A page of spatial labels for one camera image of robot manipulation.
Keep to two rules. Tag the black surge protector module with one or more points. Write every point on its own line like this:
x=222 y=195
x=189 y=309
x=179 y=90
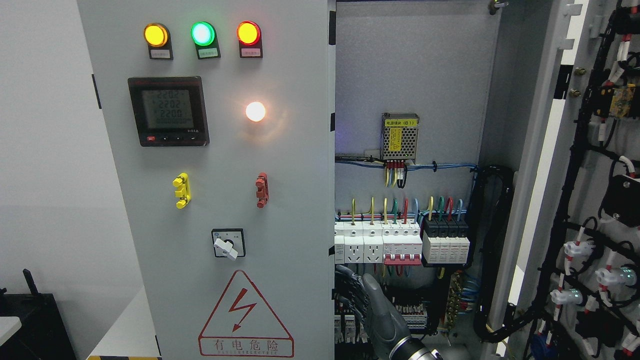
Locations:
x=445 y=242

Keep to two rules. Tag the yellow indicator light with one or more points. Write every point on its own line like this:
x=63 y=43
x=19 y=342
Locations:
x=156 y=35

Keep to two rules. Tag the red triangle warning sticker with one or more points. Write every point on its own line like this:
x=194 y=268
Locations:
x=243 y=324

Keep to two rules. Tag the red terminal post block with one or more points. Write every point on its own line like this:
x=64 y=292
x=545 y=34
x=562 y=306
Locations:
x=262 y=190

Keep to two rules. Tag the metal mesh power supply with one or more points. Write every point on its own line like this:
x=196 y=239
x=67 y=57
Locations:
x=399 y=136

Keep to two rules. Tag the white socket and breaker row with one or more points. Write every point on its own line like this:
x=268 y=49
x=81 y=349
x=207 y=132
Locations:
x=388 y=243

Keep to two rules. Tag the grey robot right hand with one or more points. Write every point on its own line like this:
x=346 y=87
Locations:
x=385 y=326

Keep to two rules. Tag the grey cabinet door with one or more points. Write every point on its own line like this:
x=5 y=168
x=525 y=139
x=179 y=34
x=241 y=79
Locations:
x=566 y=101
x=290 y=71

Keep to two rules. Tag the green indicator light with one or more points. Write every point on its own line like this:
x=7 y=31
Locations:
x=203 y=34

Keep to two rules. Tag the white glowing indicator light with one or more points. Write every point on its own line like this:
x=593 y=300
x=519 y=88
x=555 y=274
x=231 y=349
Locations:
x=255 y=111

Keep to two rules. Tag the black digital power meter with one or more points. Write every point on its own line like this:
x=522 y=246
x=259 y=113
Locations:
x=169 y=111

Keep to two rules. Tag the yellow terminal post block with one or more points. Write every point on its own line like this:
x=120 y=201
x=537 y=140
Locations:
x=182 y=190

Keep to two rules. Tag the white rotary selector switch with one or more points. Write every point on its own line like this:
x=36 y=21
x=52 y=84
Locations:
x=228 y=243

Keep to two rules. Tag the red indicator light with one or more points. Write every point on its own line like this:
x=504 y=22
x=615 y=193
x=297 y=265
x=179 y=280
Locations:
x=248 y=33

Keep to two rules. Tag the black box on left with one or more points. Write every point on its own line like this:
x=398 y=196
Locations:
x=41 y=334

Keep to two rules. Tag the relay and terminal row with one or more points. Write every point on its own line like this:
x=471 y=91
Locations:
x=349 y=328

